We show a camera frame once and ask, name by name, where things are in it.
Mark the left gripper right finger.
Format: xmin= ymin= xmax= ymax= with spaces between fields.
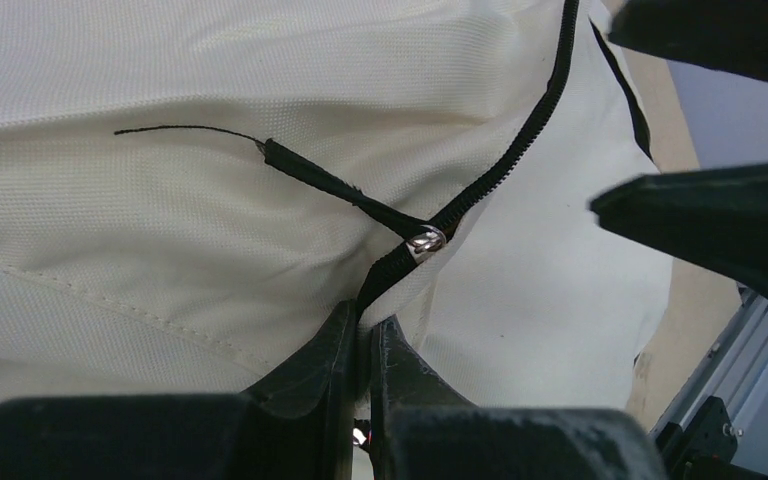
xmin=370 ymin=317 xmax=667 ymax=479

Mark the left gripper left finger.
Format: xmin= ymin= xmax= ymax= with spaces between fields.
xmin=0 ymin=301 xmax=358 ymax=479

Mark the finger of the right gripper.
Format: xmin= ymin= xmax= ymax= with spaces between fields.
xmin=590 ymin=163 xmax=768 ymax=299
xmin=608 ymin=0 xmax=768 ymax=83

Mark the cream canvas backpack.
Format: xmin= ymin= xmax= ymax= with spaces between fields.
xmin=0 ymin=1 xmax=672 ymax=409

